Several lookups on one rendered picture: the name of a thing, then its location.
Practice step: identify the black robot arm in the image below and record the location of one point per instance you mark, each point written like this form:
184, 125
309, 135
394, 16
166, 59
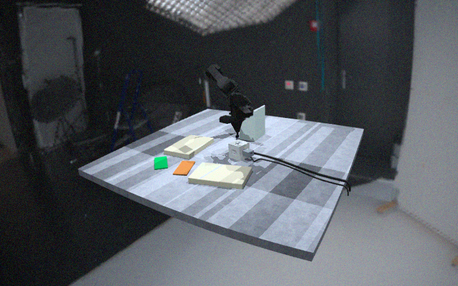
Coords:
227, 87

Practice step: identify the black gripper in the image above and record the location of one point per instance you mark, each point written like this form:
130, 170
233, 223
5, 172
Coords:
235, 119

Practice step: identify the green rectangular block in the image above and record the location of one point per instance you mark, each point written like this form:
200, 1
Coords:
160, 163

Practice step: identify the orange rectangular block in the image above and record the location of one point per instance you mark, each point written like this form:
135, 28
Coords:
184, 168

